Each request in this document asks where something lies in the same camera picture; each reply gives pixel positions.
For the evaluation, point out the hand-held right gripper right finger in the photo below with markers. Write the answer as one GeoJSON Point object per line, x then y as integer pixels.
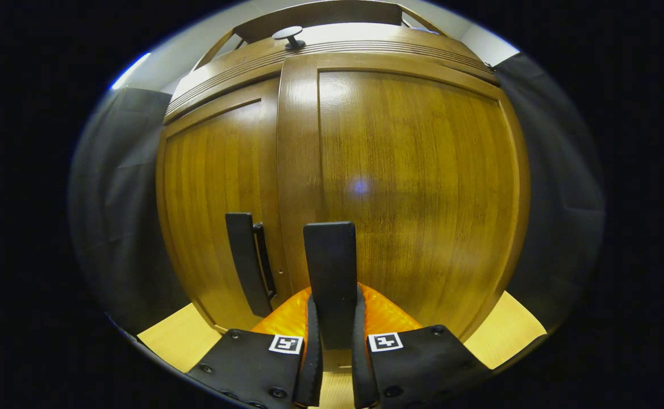
{"type": "Point", "coordinates": [360, 363]}

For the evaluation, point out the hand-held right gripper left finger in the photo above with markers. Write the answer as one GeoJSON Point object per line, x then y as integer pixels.
{"type": "Point", "coordinates": [312, 352]}

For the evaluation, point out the black backdrop cloth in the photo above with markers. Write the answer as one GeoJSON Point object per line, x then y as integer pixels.
{"type": "Point", "coordinates": [116, 227]}

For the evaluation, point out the wooden double-door shoe cabinet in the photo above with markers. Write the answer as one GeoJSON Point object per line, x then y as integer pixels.
{"type": "Point", "coordinates": [320, 14]}

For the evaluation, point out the wooden cabinet door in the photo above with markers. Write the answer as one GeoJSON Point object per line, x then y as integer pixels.
{"type": "Point", "coordinates": [411, 170]}
{"type": "Point", "coordinates": [207, 199]}

